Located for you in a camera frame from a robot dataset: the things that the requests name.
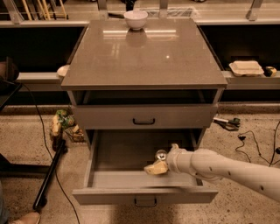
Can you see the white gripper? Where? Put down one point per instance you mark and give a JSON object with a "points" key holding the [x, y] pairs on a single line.
{"points": [[175, 159]]}

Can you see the silver green 7up can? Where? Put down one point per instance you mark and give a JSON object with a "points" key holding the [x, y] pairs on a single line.
{"points": [[161, 155]]}

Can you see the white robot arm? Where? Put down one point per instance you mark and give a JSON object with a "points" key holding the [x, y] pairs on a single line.
{"points": [[210, 166]]}

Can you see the open grey middle drawer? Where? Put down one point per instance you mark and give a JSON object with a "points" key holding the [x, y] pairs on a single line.
{"points": [[115, 169]]}

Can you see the grey drawer cabinet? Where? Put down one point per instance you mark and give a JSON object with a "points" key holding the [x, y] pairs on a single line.
{"points": [[166, 63]]}

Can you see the grey top drawer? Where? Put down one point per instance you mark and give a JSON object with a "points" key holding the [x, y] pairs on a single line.
{"points": [[120, 117]]}

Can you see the black scissors on floor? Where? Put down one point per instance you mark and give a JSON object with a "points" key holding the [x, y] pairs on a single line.
{"points": [[229, 125]]}

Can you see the yellow tape measure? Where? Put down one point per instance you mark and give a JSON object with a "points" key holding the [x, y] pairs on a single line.
{"points": [[270, 71]]}

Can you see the white plate on ledge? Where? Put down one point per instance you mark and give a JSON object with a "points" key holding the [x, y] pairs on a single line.
{"points": [[62, 71]]}

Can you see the white ceramic bowl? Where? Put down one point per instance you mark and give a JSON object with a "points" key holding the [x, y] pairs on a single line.
{"points": [[135, 19]]}

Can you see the beige shoe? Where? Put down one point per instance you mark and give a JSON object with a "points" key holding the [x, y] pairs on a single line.
{"points": [[29, 218]]}

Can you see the black table leg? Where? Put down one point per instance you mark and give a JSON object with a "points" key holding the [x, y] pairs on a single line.
{"points": [[44, 172]]}

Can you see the black top drawer handle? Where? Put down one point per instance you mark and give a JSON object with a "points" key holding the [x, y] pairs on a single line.
{"points": [[148, 122]]}

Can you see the black drawer handle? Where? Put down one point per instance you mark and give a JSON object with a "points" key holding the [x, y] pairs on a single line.
{"points": [[146, 203], [148, 122]]}

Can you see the black middle drawer handle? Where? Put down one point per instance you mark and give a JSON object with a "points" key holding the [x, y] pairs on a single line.
{"points": [[146, 203]]}

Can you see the snack bags in wire basket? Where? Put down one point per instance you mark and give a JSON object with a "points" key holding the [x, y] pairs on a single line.
{"points": [[64, 122]]}

